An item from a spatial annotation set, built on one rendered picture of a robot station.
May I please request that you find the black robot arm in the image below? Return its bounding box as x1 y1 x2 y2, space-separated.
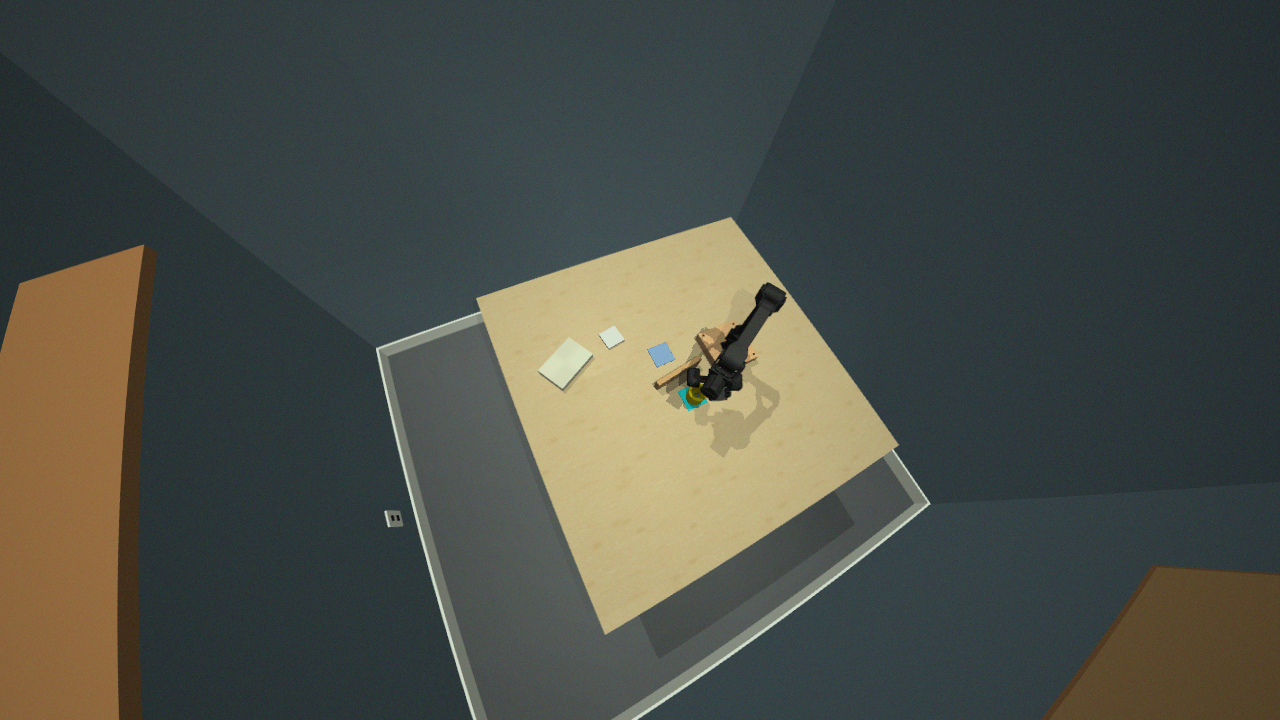
700 282 787 401

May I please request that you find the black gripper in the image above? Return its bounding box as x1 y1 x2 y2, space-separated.
687 368 742 391

